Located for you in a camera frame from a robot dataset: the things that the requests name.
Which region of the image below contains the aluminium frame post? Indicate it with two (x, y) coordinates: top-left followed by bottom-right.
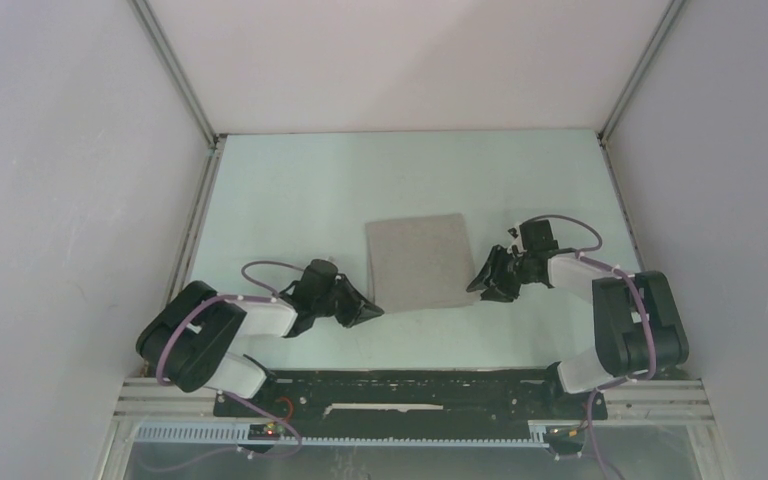
(598, 0), (689, 147)
(128, 0), (219, 148)

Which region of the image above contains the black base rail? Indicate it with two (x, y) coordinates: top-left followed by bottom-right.
(252, 369), (608, 439)

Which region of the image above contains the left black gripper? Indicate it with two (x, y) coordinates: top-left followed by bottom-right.
(313, 274), (383, 329)

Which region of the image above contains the right aluminium frame post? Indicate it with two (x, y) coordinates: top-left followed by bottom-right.
(598, 0), (689, 147)

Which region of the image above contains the left aluminium frame post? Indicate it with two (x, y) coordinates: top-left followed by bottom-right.
(128, 0), (219, 148)

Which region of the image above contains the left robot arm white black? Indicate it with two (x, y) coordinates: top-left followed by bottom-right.
(135, 259), (385, 417)

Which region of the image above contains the white slotted cable duct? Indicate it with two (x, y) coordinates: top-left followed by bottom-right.
(134, 422), (561, 448)

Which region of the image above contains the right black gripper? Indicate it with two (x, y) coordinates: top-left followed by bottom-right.
(466, 244), (534, 304)

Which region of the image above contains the grey cloth napkin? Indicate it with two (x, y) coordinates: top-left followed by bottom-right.
(365, 214), (477, 314)

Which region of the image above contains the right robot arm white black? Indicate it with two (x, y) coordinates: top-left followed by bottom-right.
(467, 214), (690, 418)

